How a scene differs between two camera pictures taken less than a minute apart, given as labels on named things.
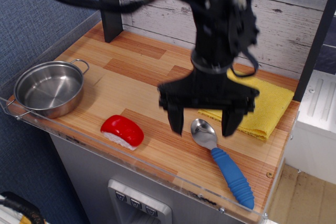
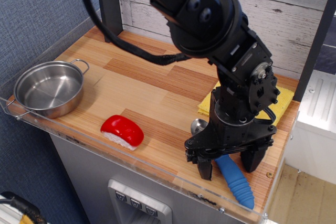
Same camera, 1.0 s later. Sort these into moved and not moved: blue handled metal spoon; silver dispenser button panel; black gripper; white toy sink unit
Moved: black gripper
Not moved: blue handled metal spoon; silver dispenser button panel; white toy sink unit
